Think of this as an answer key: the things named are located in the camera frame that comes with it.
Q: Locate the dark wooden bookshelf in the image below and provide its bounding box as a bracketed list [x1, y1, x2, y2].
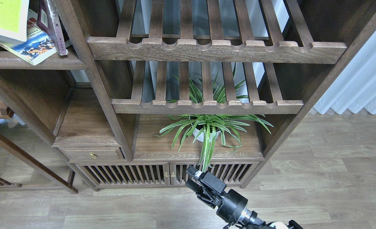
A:
[0, 0, 376, 190]

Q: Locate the maroon cover book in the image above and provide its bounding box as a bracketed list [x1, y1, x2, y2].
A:
[37, 0, 68, 56]

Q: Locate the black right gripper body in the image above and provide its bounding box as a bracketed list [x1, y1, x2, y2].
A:
[197, 189, 249, 225]

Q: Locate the brass drawer knob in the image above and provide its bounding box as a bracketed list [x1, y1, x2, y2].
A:
[90, 152, 97, 160]

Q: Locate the yellow green cover book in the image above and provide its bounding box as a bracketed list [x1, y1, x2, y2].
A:
[0, 0, 29, 44]

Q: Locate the green spider plant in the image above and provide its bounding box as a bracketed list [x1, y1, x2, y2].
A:
[154, 63, 273, 172]

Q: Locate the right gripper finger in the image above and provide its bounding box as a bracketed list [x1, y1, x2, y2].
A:
[186, 166, 227, 198]
[186, 180, 210, 205]

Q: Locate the white blue illustrated book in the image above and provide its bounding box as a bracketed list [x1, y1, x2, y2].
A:
[0, 9, 57, 66]

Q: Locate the white pleated curtain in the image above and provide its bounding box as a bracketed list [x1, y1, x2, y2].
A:
[311, 31, 376, 114]

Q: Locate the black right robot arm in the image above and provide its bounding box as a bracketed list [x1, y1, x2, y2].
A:
[186, 166, 302, 229]

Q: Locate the white plant pot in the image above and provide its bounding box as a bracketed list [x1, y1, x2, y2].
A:
[193, 125, 214, 142]

